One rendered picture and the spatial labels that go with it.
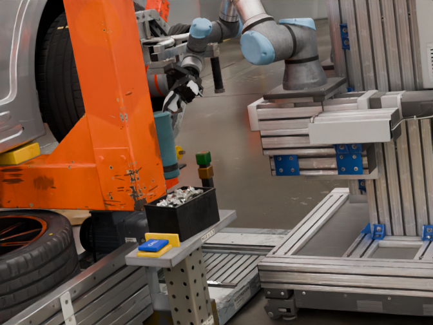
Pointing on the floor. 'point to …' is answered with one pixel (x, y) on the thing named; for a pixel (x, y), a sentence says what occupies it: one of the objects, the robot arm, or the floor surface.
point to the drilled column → (189, 291)
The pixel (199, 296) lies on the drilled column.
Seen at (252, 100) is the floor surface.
